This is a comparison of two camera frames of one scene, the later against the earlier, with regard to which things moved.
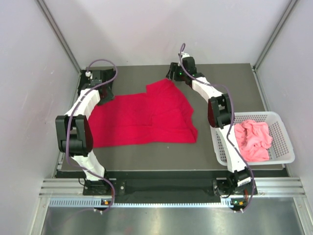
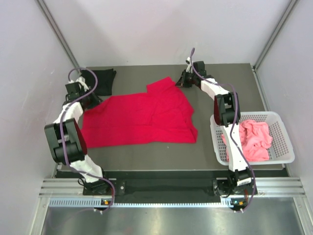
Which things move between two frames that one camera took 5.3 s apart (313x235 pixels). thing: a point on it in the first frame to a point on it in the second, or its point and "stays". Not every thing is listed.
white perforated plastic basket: x=280 y=149 stays
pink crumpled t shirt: x=254 y=139 stays
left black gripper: x=100 y=104 to x=96 y=99
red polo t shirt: x=161 y=114 stays
